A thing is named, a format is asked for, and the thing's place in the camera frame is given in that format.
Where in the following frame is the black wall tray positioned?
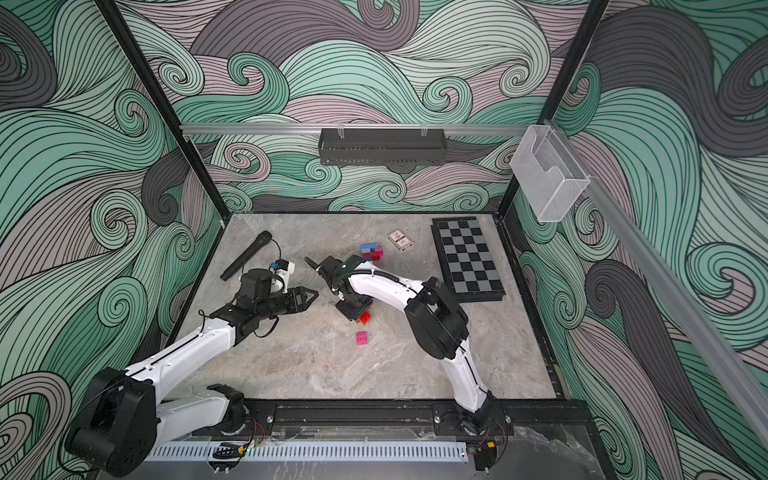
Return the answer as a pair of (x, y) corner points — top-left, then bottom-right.
(318, 129), (448, 167)

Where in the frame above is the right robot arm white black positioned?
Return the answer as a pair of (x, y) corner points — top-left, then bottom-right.
(314, 255), (493, 436)

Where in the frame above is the aluminium rail right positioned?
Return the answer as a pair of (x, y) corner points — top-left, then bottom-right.
(542, 119), (768, 445)

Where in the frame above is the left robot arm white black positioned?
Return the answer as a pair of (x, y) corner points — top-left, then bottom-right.
(63, 287), (318, 477)

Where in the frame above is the black microphone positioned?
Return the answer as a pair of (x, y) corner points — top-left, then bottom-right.
(220, 230), (272, 281)

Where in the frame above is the playing card box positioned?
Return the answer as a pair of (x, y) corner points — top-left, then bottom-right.
(387, 230), (413, 251)

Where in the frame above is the aluminium rail back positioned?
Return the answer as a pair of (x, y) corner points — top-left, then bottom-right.
(180, 122), (528, 137)

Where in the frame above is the black grey chessboard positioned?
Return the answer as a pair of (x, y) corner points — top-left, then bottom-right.
(431, 216), (506, 303)

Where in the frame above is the aluminium rail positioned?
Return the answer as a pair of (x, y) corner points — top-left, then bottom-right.
(180, 122), (528, 137)
(542, 119), (768, 445)

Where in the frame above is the clear plastic wall bin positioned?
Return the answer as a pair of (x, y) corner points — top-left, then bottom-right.
(510, 125), (590, 223)

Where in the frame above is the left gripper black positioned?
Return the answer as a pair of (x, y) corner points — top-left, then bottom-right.
(255, 287), (318, 322)

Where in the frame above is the white slotted cable duct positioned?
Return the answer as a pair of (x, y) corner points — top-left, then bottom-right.
(146, 441), (469, 463)

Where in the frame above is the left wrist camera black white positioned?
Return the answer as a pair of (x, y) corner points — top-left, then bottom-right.
(238, 259), (295, 301)

